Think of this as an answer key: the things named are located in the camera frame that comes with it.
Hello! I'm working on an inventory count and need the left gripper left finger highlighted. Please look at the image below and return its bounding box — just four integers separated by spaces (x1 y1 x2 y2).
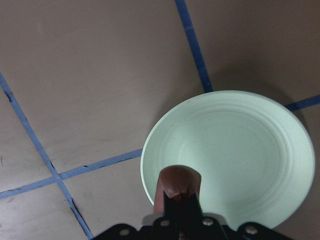
162 192 180 240

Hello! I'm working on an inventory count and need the light green plate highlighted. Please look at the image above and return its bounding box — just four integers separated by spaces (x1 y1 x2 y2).
140 90 316 230

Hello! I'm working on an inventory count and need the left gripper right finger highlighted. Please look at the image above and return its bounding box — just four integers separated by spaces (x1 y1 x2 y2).
178 193 202 240

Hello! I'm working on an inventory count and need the brown bun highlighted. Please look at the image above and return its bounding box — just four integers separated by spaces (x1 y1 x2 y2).
153 165 202 214

